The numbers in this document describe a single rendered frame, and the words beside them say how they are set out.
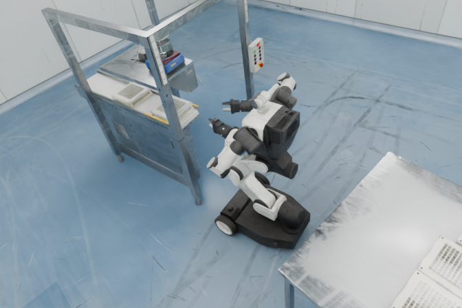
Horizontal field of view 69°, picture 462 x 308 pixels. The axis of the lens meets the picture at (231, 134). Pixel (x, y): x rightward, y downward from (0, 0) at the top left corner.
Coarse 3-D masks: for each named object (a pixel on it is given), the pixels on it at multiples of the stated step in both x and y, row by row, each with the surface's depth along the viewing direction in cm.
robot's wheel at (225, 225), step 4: (220, 216) 274; (224, 216) 273; (216, 220) 276; (220, 220) 271; (224, 220) 270; (228, 220) 270; (216, 224) 281; (220, 224) 280; (224, 224) 276; (228, 224) 268; (232, 224) 270; (220, 228) 282; (224, 228) 281; (228, 228) 276; (232, 228) 269; (236, 228) 273; (224, 232) 282; (228, 232) 279; (232, 232) 271
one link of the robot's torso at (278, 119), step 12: (276, 108) 205; (288, 108) 207; (252, 120) 199; (264, 120) 198; (276, 120) 196; (288, 120) 196; (264, 132) 195; (276, 132) 193; (288, 132) 217; (264, 144) 202; (276, 144) 200; (288, 144) 210; (276, 156) 207
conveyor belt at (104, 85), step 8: (88, 80) 328; (96, 80) 326; (104, 80) 324; (112, 80) 322; (96, 88) 316; (104, 88) 314; (112, 88) 312; (120, 88) 310; (152, 96) 294; (144, 104) 286; (152, 104) 285; (144, 112) 278; (192, 112) 270; (184, 120) 264
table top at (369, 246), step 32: (384, 160) 215; (352, 192) 200; (384, 192) 197; (416, 192) 195; (448, 192) 192; (320, 224) 187; (352, 224) 185; (384, 224) 183; (416, 224) 180; (448, 224) 178; (320, 256) 174; (352, 256) 172; (384, 256) 170; (416, 256) 168; (320, 288) 162; (352, 288) 160; (384, 288) 159
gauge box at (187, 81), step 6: (192, 66) 246; (186, 72) 243; (192, 72) 248; (174, 78) 253; (180, 78) 249; (186, 78) 245; (192, 78) 251; (174, 84) 258; (180, 84) 253; (186, 84) 248; (192, 84) 253; (186, 90) 253; (192, 90) 255
